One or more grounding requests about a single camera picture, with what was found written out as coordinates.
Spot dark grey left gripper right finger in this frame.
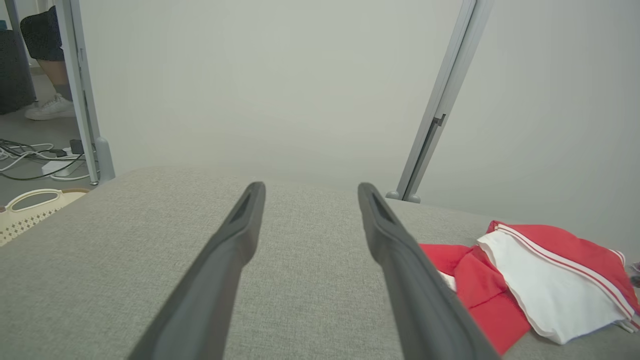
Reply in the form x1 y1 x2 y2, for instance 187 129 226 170
357 182 501 360

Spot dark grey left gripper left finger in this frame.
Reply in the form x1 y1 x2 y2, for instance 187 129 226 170
127 181 267 360

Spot red and white numbered jersey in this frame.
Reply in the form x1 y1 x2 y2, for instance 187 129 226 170
419 220 640 356

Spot cream plastic laundry basket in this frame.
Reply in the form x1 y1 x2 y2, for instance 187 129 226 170
0 188 91 247

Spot white sneaker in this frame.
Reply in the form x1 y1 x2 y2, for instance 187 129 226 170
25 94 77 121

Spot person's bare leg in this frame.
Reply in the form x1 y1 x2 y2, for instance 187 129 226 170
39 59 74 102

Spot black bulky object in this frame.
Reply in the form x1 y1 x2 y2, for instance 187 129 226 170
0 29 37 115

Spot person's black shorts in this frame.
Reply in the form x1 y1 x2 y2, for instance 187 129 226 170
20 6 65 62

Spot grey metal partition post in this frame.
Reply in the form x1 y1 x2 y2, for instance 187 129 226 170
54 0 116 186
385 0 496 204

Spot white floor cable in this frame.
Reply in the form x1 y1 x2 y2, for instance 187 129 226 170
0 143 92 182

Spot white power strip with cables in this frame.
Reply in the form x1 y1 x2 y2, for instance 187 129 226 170
0 138 85 182

